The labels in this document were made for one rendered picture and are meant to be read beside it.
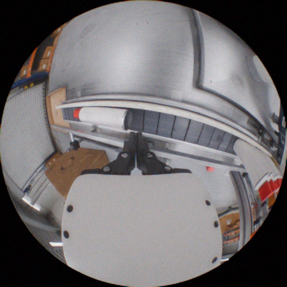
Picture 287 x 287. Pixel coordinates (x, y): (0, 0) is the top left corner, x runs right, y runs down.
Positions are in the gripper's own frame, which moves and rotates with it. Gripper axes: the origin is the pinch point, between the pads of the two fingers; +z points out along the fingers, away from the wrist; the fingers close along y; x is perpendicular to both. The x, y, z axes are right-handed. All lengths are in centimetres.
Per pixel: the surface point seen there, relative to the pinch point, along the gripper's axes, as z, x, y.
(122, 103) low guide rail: 11.6, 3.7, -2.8
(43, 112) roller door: 220, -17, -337
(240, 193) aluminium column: -10.4, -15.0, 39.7
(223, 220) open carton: -42, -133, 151
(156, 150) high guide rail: 4.2, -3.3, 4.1
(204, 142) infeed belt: 7.2, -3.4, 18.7
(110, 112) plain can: 11.9, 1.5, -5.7
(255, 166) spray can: -8.0, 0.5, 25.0
